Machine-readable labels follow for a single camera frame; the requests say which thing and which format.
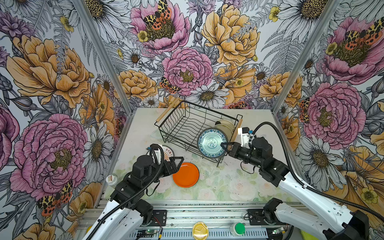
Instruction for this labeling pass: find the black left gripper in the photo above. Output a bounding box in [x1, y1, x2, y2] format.
[143, 156, 184, 187]

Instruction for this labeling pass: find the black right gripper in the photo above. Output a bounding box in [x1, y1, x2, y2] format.
[220, 142, 263, 169]

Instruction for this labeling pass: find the orange small plate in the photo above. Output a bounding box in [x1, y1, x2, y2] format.
[173, 163, 200, 188]

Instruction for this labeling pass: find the white plate orange pattern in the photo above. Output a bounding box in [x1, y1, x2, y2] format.
[161, 145, 175, 162]

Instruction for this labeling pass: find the beige small plate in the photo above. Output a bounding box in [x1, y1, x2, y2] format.
[215, 124, 233, 142]

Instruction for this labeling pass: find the dark grey small plate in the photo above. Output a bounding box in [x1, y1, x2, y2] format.
[198, 128, 227, 159]

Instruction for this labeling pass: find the black wire dish rack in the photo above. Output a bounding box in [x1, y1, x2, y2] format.
[155, 99, 243, 166]

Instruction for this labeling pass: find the cream small plate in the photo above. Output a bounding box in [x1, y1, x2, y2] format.
[215, 119, 235, 128]

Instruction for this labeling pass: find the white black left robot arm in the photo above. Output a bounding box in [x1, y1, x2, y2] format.
[83, 155, 184, 240]

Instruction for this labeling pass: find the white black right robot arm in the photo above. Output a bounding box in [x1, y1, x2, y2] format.
[221, 138, 370, 240]

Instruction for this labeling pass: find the small white jar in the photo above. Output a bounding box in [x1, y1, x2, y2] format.
[106, 174, 118, 188]

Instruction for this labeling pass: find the gold round button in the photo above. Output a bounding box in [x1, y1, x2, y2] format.
[192, 222, 209, 240]

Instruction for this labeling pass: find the small circuit board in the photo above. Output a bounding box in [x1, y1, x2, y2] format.
[136, 229, 160, 240]

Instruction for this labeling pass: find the green round button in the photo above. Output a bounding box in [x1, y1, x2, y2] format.
[230, 223, 246, 237]

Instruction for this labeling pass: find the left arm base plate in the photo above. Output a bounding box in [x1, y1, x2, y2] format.
[148, 210, 168, 227]

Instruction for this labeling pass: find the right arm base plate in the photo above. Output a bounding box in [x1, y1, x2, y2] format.
[247, 209, 276, 226]

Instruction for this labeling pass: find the black corrugated cable right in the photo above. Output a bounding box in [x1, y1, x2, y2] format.
[251, 121, 384, 223]

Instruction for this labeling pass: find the aluminium corner post left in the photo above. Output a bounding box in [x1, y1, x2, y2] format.
[74, 1, 134, 117]

